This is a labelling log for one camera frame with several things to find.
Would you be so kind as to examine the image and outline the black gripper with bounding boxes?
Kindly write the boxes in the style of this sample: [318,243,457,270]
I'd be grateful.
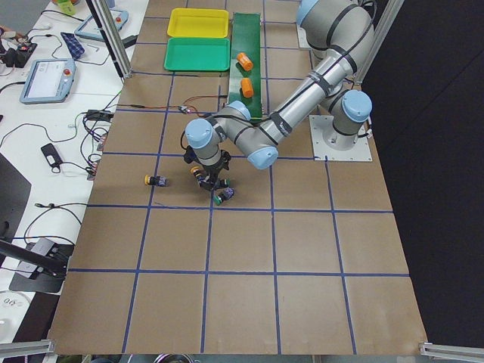
[184,146,231,189]

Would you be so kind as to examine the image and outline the plain orange cylinder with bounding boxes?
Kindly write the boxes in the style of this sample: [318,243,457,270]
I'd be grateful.
[240,77,254,98]

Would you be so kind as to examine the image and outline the orange 4680 battery cylinder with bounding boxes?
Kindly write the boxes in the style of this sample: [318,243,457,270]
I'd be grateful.
[236,52,254,72]

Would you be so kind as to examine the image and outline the green push button right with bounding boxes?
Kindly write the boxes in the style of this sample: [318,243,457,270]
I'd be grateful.
[215,178,230,189]

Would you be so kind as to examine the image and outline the green push button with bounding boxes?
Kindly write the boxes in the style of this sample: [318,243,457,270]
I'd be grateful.
[215,178,230,189]
[213,187,234,206]

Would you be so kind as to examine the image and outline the green push button left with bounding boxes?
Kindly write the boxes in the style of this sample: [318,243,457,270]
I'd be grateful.
[213,187,234,206]

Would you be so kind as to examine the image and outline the small circuit board red LED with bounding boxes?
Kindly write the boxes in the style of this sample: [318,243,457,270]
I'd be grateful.
[178,105,191,113]

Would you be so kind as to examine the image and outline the green plastic tray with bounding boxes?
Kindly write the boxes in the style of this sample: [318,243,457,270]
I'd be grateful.
[164,37,231,72]

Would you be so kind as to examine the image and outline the green conveyor belt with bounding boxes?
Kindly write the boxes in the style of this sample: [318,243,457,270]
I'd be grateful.
[228,13,262,123]

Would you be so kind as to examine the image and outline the yellow plastic tray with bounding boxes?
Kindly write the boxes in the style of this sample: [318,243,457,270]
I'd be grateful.
[167,8,229,38]

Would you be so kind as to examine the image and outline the blue checked cloth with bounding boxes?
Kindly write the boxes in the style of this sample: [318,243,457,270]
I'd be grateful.
[60,32,85,61]

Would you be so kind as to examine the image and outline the teach pendant near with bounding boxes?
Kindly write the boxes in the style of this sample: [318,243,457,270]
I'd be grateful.
[20,58,76,104]

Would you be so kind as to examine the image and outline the teach pendant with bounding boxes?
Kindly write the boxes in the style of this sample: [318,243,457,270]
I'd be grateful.
[74,9,129,42]
[20,58,76,104]

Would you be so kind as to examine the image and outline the teach pendant far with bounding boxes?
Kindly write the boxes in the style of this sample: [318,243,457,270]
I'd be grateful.
[74,9,129,42]

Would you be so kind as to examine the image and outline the red black wire with plug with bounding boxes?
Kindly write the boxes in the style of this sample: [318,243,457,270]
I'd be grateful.
[116,85,228,118]

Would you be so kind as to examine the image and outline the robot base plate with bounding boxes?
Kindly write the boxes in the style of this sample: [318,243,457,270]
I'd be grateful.
[309,115,373,162]
[296,26,312,50]

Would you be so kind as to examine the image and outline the aluminium frame post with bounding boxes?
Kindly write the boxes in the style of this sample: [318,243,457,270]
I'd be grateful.
[86,0,132,79]

